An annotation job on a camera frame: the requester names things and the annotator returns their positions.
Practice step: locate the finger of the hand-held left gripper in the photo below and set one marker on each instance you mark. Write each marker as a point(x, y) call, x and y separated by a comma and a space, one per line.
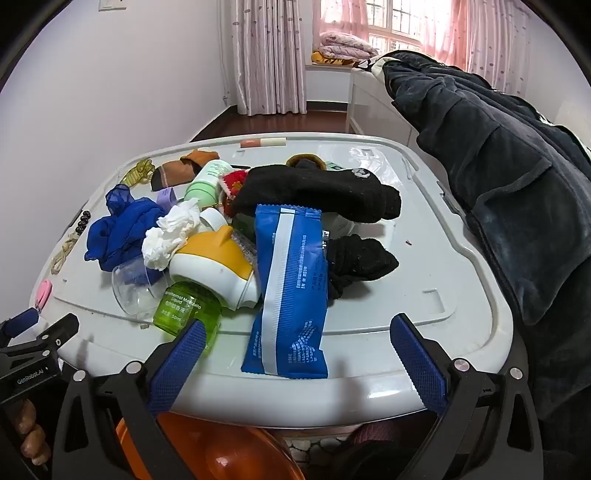
point(21, 321)
point(57, 330)

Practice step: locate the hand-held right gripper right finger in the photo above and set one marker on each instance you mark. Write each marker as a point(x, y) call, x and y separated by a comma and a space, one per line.
point(418, 364)

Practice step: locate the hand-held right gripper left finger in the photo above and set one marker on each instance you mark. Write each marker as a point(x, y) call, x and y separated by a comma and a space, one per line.
point(178, 369)

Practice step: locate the green liquid bottle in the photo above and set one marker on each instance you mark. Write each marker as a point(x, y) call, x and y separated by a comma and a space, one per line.
point(184, 304)

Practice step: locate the clear plastic cup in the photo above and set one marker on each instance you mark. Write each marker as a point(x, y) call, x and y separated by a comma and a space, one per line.
point(134, 295)

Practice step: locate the orange plastic basin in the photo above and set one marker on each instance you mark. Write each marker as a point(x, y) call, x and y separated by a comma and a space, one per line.
point(221, 447)

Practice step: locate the yellow and white bottle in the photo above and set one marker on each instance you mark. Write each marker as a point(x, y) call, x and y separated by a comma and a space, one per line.
point(212, 258)

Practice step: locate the blue sheer cloth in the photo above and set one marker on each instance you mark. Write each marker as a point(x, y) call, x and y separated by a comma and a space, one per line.
point(120, 230)

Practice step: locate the small black sock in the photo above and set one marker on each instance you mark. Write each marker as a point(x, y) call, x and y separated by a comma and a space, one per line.
point(360, 261)

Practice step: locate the blue snack packet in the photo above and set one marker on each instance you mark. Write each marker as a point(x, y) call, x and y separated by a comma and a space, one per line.
point(286, 295)

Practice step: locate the green and white jar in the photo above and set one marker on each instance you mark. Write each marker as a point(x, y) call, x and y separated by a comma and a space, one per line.
point(203, 187)

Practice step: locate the large black sock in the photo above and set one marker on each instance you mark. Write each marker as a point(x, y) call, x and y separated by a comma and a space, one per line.
point(314, 189)

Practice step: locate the person's left hand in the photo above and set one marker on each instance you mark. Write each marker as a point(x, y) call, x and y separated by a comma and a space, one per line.
point(32, 429)

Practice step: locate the small pink item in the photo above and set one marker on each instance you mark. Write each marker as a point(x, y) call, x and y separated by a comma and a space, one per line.
point(44, 294)

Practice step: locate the white table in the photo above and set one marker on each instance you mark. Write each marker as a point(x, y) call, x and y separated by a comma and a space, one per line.
point(415, 277)

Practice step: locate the white pebble mat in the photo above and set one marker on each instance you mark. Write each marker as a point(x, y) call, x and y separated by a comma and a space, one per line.
point(314, 447)

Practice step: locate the small purple item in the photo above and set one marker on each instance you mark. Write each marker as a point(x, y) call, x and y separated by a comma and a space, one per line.
point(165, 197)

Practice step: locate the yellow hair claw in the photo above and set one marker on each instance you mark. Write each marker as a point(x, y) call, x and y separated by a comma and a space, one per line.
point(136, 174)

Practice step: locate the dark padded jacket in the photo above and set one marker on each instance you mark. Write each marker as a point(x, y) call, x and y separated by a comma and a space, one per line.
point(485, 184)

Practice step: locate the brown pouch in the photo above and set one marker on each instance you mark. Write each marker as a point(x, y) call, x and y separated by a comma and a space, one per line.
point(173, 174)

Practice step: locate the red crumpled wrapper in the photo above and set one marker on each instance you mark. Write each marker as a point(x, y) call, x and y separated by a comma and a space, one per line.
point(235, 181)

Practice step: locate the green white toothpaste tube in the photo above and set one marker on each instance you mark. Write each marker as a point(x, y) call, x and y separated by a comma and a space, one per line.
point(334, 165)

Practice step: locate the yellow plush cushion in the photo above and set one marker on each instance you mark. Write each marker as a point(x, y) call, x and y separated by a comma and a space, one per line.
point(330, 58)

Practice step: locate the pale patterned curtain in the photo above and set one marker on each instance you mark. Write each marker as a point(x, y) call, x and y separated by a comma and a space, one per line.
point(268, 55)

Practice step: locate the folded pink blanket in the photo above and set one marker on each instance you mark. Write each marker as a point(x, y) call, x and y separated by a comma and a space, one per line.
point(346, 44)

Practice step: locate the window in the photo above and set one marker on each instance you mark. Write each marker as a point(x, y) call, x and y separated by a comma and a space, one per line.
point(406, 23)

